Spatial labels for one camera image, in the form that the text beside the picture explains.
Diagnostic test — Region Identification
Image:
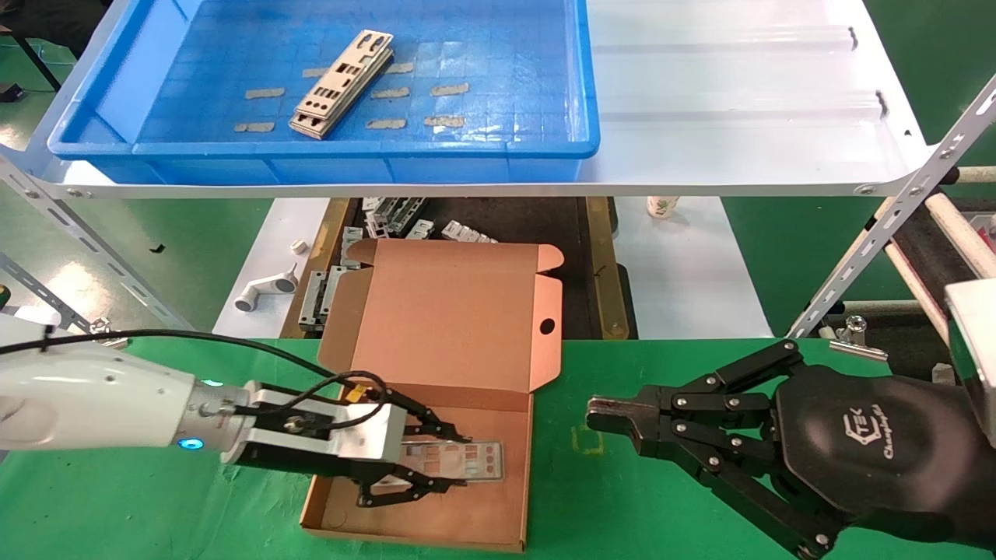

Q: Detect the black looped camera cable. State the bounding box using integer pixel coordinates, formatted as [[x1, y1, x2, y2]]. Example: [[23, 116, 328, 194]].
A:
[[233, 370, 394, 430]]

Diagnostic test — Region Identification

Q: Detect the slotted metal angle strut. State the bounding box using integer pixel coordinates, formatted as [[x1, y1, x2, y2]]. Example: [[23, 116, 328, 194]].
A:
[[792, 74, 996, 331], [0, 253, 102, 335], [0, 156, 195, 337]]

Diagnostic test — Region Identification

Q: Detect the white pipe fitting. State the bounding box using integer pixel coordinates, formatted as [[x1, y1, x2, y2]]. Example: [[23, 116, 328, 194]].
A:
[[233, 263, 299, 313]]

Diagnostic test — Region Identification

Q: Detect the open brown cardboard box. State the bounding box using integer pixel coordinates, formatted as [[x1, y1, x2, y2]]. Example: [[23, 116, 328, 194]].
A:
[[300, 237, 563, 553]]

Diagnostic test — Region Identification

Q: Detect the silver binder clip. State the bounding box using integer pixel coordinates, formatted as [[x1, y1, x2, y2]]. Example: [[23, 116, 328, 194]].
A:
[[829, 315, 889, 362]]

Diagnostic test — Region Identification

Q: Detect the blue plastic tray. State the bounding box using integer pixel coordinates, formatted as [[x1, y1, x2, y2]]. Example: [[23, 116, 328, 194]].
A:
[[47, 0, 600, 186]]

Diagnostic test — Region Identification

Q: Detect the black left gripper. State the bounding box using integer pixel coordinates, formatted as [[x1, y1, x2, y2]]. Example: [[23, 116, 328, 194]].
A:
[[233, 389, 473, 510]]

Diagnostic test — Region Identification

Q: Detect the dark roller rack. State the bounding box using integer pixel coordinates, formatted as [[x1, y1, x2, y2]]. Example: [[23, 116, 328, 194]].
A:
[[825, 194, 996, 383]]

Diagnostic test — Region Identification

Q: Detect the green table mat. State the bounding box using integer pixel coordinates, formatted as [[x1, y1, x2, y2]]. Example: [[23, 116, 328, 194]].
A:
[[0, 336, 996, 560]]

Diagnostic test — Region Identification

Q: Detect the black bin with wooden frame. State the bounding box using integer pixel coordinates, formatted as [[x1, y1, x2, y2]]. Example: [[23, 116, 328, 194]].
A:
[[280, 197, 639, 340]]

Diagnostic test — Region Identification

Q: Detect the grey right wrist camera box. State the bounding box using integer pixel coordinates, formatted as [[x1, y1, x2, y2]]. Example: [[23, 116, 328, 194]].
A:
[[944, 278, 996, 448]]

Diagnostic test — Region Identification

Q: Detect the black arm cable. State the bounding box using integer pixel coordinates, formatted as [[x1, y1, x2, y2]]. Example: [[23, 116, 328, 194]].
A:
[[0, 328, 347, 387]]

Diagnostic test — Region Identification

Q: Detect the metal I/O shield plate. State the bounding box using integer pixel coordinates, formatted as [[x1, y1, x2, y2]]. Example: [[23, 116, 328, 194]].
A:
[[401, 439, 505, 480], [289, 47, 395, 142], [298, 30, 395, 127]]

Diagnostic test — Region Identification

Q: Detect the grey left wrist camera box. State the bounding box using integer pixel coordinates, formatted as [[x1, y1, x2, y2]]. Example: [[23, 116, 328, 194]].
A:
[[233, 387, 409, 467]]

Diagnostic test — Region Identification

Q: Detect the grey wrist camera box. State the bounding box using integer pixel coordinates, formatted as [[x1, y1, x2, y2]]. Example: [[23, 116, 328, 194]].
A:
[[233, 387, 409, 467], [944, 278, 996, 448]]

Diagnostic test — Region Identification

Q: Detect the black table frame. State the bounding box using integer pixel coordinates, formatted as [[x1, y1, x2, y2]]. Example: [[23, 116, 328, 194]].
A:
[[0, 0, 114, 93]]

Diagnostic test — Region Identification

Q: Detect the white metal shelf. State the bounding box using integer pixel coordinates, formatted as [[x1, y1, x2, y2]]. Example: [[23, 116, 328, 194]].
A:
[[0, 0, 931, 200]]

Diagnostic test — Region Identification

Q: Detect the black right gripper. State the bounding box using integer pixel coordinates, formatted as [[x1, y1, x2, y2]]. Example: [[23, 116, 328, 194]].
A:
[[587, 340, 996, 559]]

